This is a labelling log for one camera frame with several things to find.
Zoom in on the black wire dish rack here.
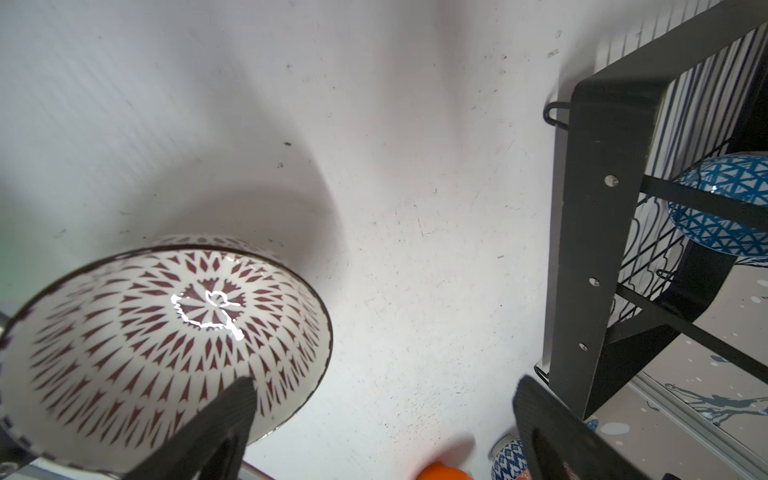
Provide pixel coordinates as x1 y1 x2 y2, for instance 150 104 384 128
538 1 767 419

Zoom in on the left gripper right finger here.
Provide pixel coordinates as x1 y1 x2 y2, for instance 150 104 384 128
512 376 646 480

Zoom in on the orange plastic bowl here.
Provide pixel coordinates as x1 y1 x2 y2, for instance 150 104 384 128
416 461 473 480

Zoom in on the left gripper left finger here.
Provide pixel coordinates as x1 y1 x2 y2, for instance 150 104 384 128
124 377 258 480

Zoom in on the white maroon patterned bowl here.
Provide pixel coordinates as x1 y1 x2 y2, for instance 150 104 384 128
1 234 333 475

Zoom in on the red and blue patterned bowl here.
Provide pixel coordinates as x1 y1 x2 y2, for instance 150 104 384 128
667 151 767 268

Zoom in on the dark blue patterned bowl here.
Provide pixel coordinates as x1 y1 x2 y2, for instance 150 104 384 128
489 434 530 480

